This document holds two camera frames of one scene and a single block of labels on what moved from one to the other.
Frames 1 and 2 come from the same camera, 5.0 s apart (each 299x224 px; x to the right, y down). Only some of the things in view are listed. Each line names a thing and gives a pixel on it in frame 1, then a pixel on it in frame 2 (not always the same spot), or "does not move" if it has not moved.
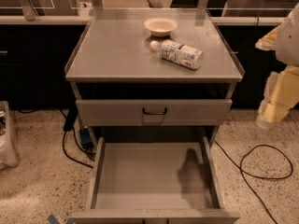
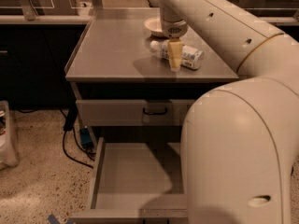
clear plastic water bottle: (178, 53) does not move
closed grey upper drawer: (150, 113) does not move
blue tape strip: (51, 219) does not move
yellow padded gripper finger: (281, 94) → (174, 28)
